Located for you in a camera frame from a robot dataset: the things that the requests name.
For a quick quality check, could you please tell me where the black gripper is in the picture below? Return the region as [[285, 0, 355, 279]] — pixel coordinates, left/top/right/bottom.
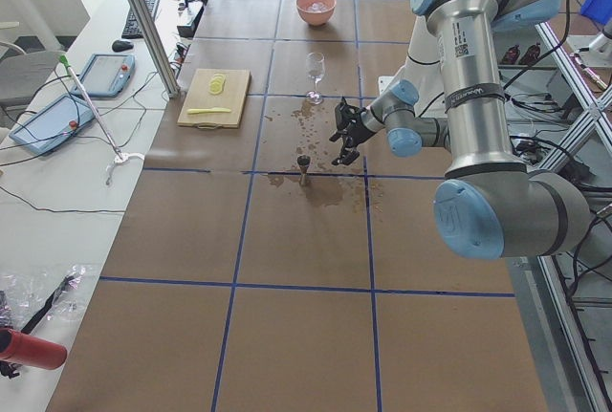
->
[[329, 100, 374, 165]]

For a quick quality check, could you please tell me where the steel double jigger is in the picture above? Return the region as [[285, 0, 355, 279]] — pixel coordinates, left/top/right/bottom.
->
[[296, 155, 311, 186]]

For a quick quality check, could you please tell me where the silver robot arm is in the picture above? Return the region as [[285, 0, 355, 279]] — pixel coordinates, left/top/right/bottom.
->
[[334, 0, 590, 259]]

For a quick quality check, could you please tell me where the clear wine glass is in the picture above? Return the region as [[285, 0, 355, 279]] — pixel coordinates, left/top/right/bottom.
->
[[306, 52, 325, 105]]

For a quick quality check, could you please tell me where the clear ice cubes pile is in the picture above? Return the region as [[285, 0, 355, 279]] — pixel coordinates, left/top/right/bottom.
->
[[306, 2, 329, 13]]

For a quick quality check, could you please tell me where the bamboo cutting board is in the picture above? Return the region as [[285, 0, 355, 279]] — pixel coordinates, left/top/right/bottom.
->
[[177, 69, 251, 128]]

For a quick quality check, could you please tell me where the pink bowl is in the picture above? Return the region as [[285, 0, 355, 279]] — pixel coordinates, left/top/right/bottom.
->
[[295, 0, 337, 27]]

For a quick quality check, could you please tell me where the yellow plastic knife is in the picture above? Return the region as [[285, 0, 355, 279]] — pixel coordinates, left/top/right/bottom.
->
[[186, 107, 232, 115]]

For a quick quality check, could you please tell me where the black keyboard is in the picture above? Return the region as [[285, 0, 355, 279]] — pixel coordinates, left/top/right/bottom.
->
[[120, 0, 162, 40]]

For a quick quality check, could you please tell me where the black computer mouse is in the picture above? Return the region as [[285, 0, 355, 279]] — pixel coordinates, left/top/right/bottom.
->
[[111, 39, 134, 53]]

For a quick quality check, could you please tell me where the far blue teach pendant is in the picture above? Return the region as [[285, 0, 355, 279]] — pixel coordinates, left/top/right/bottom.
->
[[77, 54, 136, 98]]

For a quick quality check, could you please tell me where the blue teach pendant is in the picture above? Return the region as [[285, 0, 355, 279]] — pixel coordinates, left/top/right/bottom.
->
[[77, 54, 136, 98], [9, 94, 94, 156]]

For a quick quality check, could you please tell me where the blue storage bin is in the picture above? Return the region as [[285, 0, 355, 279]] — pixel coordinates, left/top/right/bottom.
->
[[579, 0, 612, 25]]

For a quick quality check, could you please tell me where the metal rod with green tip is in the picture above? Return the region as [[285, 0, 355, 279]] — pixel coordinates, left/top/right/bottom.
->
[[58, 54, 121, 158]]

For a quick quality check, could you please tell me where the near blue teach pendant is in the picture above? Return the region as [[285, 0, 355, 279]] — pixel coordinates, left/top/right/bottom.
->
[[9, 94, 94, 156]]

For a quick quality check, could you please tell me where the grey office chair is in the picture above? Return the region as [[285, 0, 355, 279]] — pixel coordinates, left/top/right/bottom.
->
[[1, 41, 65, 127]]

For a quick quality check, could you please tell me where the clear plastic bag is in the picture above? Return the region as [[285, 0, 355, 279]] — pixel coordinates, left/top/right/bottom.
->
[[1, 264, 101, 332]]

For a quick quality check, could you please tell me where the red bottle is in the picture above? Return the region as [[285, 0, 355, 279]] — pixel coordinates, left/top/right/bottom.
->
[[1, 328, 68, 370]]

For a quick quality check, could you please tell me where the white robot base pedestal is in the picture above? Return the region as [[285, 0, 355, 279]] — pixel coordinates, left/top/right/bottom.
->
[[379, 16, 443, 101]]

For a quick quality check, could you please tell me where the aluminium frame post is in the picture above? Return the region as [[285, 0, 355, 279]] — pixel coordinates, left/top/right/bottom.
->
[[127, 0, 181, 98]]

